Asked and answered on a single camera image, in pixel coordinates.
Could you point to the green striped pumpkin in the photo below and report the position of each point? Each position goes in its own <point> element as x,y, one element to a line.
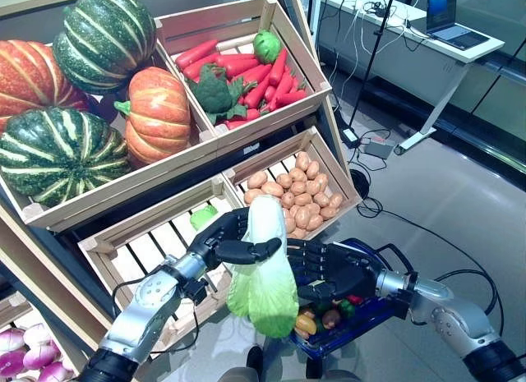
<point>61,156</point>
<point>102,37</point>

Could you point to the wooden onion crate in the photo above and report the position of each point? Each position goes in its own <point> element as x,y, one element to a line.
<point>16,312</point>

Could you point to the large wooden pumpkin crate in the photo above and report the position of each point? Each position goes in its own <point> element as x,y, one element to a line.
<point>123,191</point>

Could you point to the wooden carrot crate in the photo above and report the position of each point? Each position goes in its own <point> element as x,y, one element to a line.
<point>271,117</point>

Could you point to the dark green broccoli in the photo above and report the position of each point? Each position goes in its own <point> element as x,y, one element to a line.
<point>213,92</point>

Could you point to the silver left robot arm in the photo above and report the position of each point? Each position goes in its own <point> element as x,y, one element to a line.
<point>139,316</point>

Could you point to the right five-finger robot hand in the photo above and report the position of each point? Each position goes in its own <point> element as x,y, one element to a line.
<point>353,271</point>

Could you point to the large napa cabbage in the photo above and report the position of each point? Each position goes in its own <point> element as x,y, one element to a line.
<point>203,217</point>

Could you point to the green bell pepper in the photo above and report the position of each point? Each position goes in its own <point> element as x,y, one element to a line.
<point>347,309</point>

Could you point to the blue plastic shopping basket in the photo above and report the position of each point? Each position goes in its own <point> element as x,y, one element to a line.
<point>361,322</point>

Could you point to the white office desk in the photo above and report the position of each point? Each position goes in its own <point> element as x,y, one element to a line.
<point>411,78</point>

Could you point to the orange pumpkin with green stem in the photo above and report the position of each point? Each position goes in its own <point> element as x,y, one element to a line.
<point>160,115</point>

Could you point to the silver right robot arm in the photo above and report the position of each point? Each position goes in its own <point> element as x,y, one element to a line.
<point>448,316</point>

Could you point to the tan potato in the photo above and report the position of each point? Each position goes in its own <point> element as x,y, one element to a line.
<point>257,178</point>
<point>251,196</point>
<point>284,180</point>
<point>302,160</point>
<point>320,199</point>
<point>314,222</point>
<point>298,233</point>
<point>328,213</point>
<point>272,189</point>
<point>296,174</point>
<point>313,187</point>
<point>313,209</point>
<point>298,187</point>
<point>330,319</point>
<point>335,199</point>
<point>302,216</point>
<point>321,180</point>
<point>289,224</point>
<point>312,168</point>
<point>303,199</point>
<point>287,199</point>

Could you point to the open laptop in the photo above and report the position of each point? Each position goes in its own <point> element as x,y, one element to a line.
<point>441,8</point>

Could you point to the grey electronics box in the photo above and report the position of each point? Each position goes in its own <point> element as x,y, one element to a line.
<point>377,148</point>

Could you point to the purple and white onion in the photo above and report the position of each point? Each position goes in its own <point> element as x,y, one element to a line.
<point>10,340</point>
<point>39,357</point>
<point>57,346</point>
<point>53,374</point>
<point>12,362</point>
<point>35,333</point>

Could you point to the red bell pepper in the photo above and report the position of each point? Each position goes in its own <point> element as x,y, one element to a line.
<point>356,300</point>

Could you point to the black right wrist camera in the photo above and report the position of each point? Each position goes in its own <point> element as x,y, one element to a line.
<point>400,306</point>

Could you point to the black tripod stand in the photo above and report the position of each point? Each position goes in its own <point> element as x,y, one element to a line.
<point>371,61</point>

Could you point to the left five-finger robot hand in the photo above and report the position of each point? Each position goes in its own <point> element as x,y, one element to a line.
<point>222,242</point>

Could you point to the large orange striped pumpkin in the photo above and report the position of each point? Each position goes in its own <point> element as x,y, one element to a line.
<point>33,82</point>

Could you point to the wooden display shelf frame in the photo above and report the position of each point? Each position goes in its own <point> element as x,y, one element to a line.
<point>33,0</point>

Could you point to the red carrot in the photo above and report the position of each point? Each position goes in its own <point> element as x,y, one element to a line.
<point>236,124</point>
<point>271,93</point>
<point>236,63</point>
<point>252,73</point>
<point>196,53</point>
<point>292,97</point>
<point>283,88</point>
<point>252,113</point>
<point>197,67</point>
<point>278,65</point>
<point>257,92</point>

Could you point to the wooden potato crate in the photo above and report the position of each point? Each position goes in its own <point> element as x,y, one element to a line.
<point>271,160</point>

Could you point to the light green round cabbage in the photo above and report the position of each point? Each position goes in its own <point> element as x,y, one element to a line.
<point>267,47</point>

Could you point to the silver left robot leg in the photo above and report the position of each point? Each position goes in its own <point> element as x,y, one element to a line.
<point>254,359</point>

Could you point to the slatted wooden cabbage crate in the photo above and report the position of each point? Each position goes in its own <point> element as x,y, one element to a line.
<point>144,219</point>

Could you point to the yellow bell pepper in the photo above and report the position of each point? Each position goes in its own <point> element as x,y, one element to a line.
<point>306,324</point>

